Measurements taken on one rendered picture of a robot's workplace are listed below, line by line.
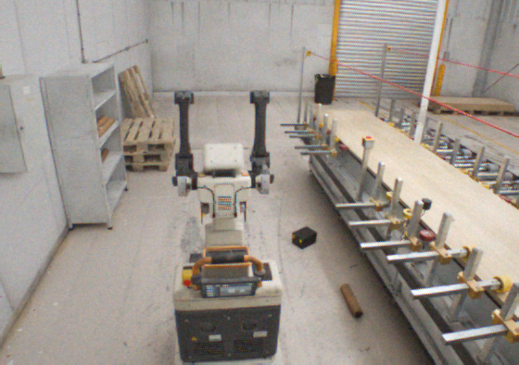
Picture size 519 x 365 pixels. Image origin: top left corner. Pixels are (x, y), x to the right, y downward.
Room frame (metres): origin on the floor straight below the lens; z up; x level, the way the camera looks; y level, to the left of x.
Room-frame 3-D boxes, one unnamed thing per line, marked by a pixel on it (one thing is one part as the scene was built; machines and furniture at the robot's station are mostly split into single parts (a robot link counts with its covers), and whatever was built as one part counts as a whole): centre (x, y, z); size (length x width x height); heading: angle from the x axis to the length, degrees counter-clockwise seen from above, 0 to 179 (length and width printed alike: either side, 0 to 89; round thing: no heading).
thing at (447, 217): (1.47, -0.97, 0.94); 0.04 x 0.04 x 0.48; 8
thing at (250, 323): (1.44, 0.13, 0.59); 0.55 x 0.34 x 0.83; 98
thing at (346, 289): (2.04, -0.78, 0.04); 0.30 x 0.08 x 0.08; 8
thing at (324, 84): (9.06, -1.67, 0.36); 0.59 x 0.58 x 0.73; 8
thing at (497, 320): (0.95, -1.04, 0.95); 0.14 x 0.06 x 0.05; 8
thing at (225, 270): (1.42, 0.13, 0.87); 0.23 x 0.15 x 0.11; 98
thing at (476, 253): (1.22, -1.00, 0.90); 0.04 x 0.04 x 0.48; 8
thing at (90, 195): (3.37, 1.73, 0.78); 0.90 x 0.45 x 1.55; 8
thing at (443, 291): (1.17, -0.94, 0.95); 0.50 x 0.04 x 0.04; 98
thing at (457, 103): (9.02, -5.72, 0.23); 2.41 x 0.77 x 0.17; 100
